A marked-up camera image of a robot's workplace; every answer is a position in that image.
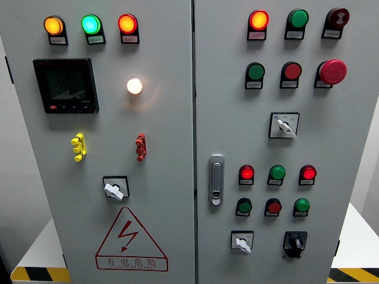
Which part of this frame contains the large red stop button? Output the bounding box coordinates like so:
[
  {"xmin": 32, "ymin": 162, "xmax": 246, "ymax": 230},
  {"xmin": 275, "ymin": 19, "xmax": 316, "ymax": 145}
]
[{"xmin": 318, "ymin": 59, "xmax": 348, "ymax": 86}]

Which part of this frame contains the black yellow striped tape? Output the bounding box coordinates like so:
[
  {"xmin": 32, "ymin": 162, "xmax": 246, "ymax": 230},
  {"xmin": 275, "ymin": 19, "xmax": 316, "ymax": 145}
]
[
  {"xmin": 327, "ymin": 267, "xmax": 379, "ymax": 283},
  {"xmin": 11, "ymin": 267, "xmax": 72, "ymax": 283}
]

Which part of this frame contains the black knob turn switch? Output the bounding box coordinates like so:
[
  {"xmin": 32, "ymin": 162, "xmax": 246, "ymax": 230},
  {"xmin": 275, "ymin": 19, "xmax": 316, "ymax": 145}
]
[{"xmin": 282, "ymin": 231, "xmax": 308, "ymax": 259}]

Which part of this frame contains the large green lamp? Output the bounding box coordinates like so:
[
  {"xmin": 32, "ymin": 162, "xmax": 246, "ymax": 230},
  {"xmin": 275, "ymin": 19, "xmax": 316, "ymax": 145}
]
[{"xmin": 81, "ymin": 14, "xmax": 102, "ymax": 36}]

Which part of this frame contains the small yellow handle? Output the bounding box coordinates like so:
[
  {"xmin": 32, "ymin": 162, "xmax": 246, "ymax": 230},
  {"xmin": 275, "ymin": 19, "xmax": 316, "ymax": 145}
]
[{"xmin": 70, "ymin": 133, "xmax": 87, "ymax": 163}]

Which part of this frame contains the black display meter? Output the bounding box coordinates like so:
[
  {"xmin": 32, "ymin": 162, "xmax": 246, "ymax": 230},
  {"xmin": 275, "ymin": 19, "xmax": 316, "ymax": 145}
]
[{"xmin": 32, "ymin": 57, "xmax": 100, "ymax": 115}]

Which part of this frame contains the large yellow lamp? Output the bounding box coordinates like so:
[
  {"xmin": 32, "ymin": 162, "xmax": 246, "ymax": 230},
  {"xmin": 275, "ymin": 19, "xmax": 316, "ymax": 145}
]
[{"xmin": 43, "ymin": 15, "xmax": 65, "ymax": 37}]

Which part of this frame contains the small red push button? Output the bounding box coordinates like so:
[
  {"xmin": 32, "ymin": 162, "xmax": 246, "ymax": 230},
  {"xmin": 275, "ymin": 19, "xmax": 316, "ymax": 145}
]
[{"xmin": 265, "ymin": 198, "xmax": 282, "ymax": 214}]

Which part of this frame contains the pale grey cabinet door with lock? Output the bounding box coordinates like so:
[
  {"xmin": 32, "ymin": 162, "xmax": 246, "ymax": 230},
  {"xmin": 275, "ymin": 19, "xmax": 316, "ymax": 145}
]
[{"xmin": 194, "ymin": 0, "xmax": 379, "ymax": 284}]

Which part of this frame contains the turn switch long white handle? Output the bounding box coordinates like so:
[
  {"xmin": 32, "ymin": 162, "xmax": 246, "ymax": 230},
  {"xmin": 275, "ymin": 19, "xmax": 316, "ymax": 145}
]
[{"xmin": 268, "ymin": 112, "xmax": 300, "ymax": 140}]

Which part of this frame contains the small green push button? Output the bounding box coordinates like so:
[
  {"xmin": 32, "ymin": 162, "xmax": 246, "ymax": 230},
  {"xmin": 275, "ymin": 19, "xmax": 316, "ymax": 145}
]
[{"xmin": 236, "ymin": 198, "xmax": 253, "ymax": 214}]

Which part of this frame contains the dark red buzzer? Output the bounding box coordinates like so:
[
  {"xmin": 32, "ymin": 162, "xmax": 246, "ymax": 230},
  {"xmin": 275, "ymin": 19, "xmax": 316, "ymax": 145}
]
[{"xmin": 326, "ymin": 7, "xmax": 350, "ymax": 30}]

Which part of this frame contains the small green lamp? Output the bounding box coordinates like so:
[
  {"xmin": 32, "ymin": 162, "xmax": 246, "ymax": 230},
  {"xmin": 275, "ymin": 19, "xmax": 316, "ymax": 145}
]
[
  {"xmin": 269, "ymin": 164, "xmax": 287, "ymax": 180},
  {"xmin": 294, "ymin": 198, "xmax": 311, "ymax": 213}
]

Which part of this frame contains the white lamp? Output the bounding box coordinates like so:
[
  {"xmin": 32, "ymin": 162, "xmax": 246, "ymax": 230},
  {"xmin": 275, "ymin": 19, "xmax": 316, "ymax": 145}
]
[{"xmin": 126, "ymin": 78, "xmax": 144, "ymax": 95}]

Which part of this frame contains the small red lamp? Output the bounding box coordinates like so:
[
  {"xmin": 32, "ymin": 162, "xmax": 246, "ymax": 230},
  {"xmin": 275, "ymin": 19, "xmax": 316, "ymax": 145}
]
[
  {"xmin": 239, "ymin": 164, "xmax": 255, "ymax": 180},
  {"xmin": 299, "ymin": 164, "xmax": 317, "ymax": 180}
]

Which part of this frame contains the small red handle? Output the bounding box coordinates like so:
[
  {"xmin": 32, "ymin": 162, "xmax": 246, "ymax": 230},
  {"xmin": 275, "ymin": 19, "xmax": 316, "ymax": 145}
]
[{"xmin": 135, "ymin": 133, "xmax": 147, "ymax": 162}]

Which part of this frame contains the silver door lock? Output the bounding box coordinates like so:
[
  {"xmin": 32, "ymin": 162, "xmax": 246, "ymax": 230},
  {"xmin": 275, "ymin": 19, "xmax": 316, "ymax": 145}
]
[{"xmin": 208, "ymin": 154, "xmax": 225, "ymax": 207}]

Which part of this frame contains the large red push button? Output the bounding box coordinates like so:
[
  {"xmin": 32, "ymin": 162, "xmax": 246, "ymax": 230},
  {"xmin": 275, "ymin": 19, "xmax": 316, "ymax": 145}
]
[{"xmin": 281, "ymin": 61, "xmax": 303, "ymax": 81}]

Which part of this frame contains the large green push button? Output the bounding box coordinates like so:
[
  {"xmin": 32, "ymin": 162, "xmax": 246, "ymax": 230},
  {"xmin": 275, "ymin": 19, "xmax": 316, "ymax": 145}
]
[
  {"xmin": 246, "ymin": 62, "xmax": 266, "ymax": 81},
  {"xmin": 287, "ymin": 8, "xmax": 310, "ymax": 30}
]

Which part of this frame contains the red warning triangle sticker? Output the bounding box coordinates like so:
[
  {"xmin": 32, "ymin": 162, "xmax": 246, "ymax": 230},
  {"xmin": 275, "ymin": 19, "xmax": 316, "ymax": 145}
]
[{"xmin": 95, "ymin": 206, "xmax": 169, "ymax": 272}]

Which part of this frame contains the large red lamp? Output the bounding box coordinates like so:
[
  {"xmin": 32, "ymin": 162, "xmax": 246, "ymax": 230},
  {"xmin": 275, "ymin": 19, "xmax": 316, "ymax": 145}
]
[
  {"xmin": 248, "ymin": 9, "xmax": 270, "ymax": 31},
  {"xmin": 117, "ymin": 13, "xmax": 139, "ymax": 35}
]

